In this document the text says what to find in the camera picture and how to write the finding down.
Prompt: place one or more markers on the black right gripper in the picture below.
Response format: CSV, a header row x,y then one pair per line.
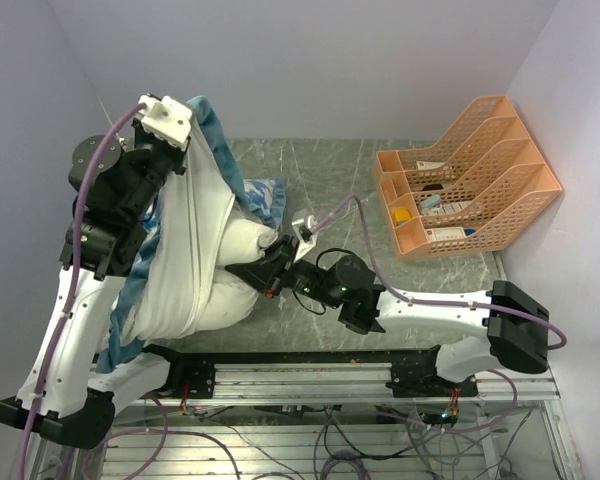
x,y
265,272

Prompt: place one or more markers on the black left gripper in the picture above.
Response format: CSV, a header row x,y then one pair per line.
x,y
141,133

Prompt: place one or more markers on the blue houndstooth bear pillowcase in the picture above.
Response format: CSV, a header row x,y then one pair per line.
x,y
265,199

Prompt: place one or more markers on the white pillow insert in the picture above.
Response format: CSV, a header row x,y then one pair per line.
x,y
202,231

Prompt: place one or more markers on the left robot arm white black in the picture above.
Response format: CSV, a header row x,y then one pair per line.
x,y
64,400

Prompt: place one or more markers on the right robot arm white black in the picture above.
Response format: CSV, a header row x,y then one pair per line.
x,y
502,327

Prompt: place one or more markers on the yellow object in organizer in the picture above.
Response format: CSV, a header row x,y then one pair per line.
x,y
401,215

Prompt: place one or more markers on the white red box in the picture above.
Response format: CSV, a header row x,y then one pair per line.
x,y
445,234

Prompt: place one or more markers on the light blue stapler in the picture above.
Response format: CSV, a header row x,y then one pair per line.
x,y
430,202

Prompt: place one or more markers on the white box in back slot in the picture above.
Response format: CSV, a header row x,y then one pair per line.
x,y
428,165

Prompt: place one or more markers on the orange plastic file organizer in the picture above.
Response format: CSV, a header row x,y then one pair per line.
x,y
494,183

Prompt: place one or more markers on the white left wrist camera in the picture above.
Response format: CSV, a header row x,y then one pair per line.
x,y
167,119

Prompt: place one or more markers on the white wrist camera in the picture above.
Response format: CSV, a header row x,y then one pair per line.
x,y
167,119
303,223

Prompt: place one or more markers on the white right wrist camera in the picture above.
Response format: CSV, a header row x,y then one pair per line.
x,y
303,223

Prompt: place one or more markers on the aluminium rail frame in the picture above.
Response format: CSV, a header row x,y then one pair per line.
x,y
318,383

